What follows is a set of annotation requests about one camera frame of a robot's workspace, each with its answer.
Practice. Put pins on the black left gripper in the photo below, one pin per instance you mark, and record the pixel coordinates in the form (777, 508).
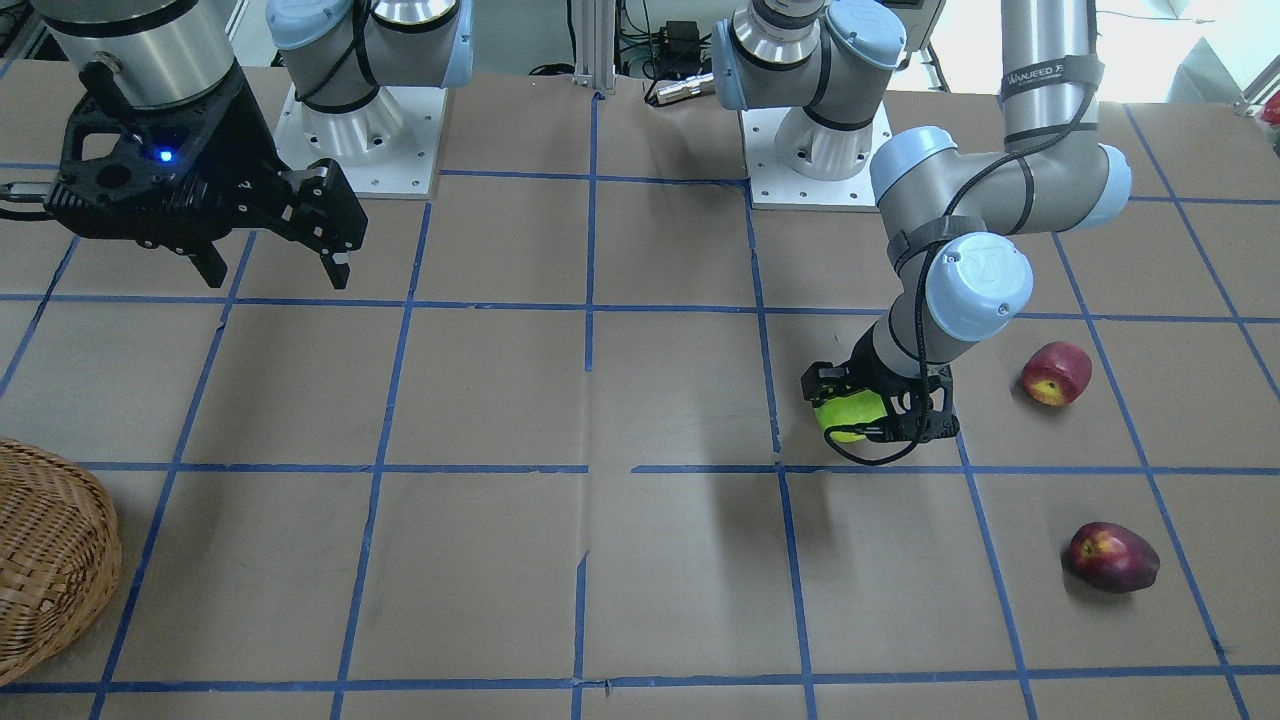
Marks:
(866, 377)

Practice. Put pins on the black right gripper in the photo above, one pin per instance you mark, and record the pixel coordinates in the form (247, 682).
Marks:
(238, 138)

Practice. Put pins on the green apple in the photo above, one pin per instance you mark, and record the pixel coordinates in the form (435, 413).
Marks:
(865, 407)

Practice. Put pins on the red yellow apple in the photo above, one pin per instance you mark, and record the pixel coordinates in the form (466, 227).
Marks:
(1056, 374)

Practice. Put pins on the dark red apple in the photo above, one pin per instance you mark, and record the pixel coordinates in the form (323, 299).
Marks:
(1112, 558)

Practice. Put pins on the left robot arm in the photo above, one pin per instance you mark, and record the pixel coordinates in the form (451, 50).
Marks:
(949, 215)

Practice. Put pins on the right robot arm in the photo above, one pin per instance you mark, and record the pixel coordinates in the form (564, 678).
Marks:
(339, 53)

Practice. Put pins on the woven wicker basket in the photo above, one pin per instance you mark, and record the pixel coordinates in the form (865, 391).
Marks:
(61, 555)

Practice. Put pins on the silver cylindrical connector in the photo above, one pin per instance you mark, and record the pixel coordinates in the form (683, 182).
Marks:
(661, 96)

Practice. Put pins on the black power adapter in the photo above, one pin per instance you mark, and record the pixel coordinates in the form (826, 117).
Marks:
(679, 40)

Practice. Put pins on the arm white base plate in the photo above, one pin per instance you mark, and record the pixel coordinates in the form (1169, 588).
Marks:
(796, 165)
(388, 150)

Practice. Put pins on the aluminium frame post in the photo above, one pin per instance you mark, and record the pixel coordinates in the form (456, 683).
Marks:
(594, 32)

